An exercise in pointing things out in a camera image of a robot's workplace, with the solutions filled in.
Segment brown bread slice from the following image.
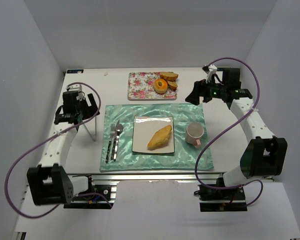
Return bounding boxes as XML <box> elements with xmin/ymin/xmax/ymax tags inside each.
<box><xmin>159</xmin><ymin>71</ymin><xmax>179</xmax><ymax>82</ymax></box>
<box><xmin>167</xmin><ymin>80</ymin><xmax>178</xmax><ymax>91</ymax></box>

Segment blue label sticker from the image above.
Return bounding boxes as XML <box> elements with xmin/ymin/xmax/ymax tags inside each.
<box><xmin>66</xmin><ymin>69</ymin><xmax>84</xmax><ymax>74</ymax></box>

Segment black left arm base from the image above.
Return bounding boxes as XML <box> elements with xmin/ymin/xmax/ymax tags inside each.
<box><xmin>63</xmin><ymin>182</ymin><xmax>117</xmax><ymax>210</ymax></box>

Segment fork with patterned handle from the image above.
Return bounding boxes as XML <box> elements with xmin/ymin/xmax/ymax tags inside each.
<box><xmin>105</xmin><ymin>123</ymin><xmax>115</xmax><ymax>164</ymax></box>

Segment upper brown bread slice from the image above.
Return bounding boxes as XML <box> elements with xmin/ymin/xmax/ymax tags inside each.
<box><xmin>159</xmin><ymin>71</ymin><xmax>179</xmax><ymax>82</ymax></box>

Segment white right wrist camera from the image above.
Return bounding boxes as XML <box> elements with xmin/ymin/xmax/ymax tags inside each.
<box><xmin>202</xmin><ymin>64</ymin><xmax>218</xmax><ymax>83</ymax></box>

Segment orange ring donut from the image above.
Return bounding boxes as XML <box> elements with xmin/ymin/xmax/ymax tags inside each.
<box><xmin>153</xmin><ymin>78</ymin><xmax>168</xmax><ymax>94</ymax></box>

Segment metal serving tongs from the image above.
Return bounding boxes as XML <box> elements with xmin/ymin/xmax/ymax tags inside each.
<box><xmin>83</xmin><ymin>117</ymin><xmax>97</xmax><ymax>142</ymax></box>

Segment spoon with patterned handle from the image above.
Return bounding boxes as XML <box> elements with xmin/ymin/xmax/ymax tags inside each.
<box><xmin>111</xmin><ymin>120</ymin><xmax>124</xmax><ymax>162</ymax></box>

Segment lower brown bread slice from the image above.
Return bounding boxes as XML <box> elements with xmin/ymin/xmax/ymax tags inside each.
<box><xmin>167</xmin><ymin>80</ymin><xmax>178</xmax><ymax>91</ymax></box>

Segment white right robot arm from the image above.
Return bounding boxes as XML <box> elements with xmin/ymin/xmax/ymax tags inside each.
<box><xmin>185</xmin><ymin>65</ymin><xmax>288</xmax><ymax>189</ymax></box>

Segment green satin placemat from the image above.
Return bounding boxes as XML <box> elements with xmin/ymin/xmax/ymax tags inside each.
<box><xmin>99</xmin><ymin>103</ymin><xmax>206</xmax><ymax>172</ymax></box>

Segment floral rectangular tray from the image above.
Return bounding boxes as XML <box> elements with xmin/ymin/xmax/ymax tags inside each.
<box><xmin>127</xmin><ymin>72</ymin><xmax>177</xmax><ymax>101</ymax></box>

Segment pink mug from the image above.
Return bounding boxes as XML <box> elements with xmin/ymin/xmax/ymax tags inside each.
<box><xmin>185</xmin><ymin>122</ymin><xmax>205</xmax><ymax>148</ymax></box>

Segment square white plate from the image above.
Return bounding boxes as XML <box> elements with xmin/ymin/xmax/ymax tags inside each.
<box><xmin>131</xmin><ymin>115</ymin><xmax>175</xmax><ymax>155</ymax></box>

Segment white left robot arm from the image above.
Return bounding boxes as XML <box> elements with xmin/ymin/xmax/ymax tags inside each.
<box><xmin>26</xmin><ymin>84</ymin><xmax>98</xmax><ymax>206</ymax></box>

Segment long yellow bread loaf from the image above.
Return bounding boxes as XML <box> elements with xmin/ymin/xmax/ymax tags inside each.
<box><xmin>147</xmin><ymin>125</ymin><xmax>172</xmax><ymax>151</ymax></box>

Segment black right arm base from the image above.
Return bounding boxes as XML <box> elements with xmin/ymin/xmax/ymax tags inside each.
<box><xmin>193</xmin><ymin>185</ymin><xmax>248</xmax><ymax>213</ymax></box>

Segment aluminium frame rail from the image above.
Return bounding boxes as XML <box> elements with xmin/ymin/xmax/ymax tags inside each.
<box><xmin>22</xmin><ymin>172</ymin><xmax>276</xmax><ymax>201</ymax></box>

